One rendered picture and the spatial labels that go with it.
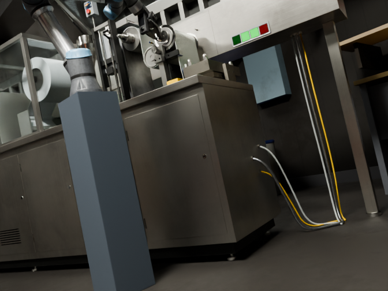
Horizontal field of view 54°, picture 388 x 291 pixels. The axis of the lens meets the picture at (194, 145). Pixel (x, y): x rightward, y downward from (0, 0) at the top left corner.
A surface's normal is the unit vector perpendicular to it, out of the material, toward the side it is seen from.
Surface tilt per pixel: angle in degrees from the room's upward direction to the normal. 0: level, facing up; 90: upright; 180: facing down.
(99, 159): 90
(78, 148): 90
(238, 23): 90
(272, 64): 90
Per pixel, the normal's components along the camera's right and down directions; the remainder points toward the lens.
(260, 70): -0.70, 0.11
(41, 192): -0.52, 0.06
